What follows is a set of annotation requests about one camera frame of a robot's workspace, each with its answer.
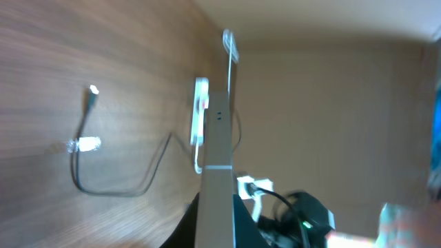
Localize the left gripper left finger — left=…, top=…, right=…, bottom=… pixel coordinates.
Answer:
left=160, top=193, right=199, bottom=248

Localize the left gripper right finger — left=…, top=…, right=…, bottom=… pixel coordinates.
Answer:
left=233, top=194, right=270, bottom=248

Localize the blue screen smartphone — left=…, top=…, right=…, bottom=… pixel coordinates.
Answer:
left=431, top=92, right=440, bottom=171

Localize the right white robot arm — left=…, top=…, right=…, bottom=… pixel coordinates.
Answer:
left=250, top=185, right=336, bottom=248

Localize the white power strip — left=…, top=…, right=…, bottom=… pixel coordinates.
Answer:
left=189, top=77, right=209, bottom=146

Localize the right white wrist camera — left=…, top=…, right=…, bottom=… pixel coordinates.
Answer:
left=237, top=175, right=274, bottom=223

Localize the black charger cable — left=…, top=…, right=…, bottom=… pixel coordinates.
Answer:
left=68, top=84, right=242, bottom=199

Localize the white power strip cable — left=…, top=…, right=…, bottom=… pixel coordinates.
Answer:
left=192, top=29, right=240, bottom=175

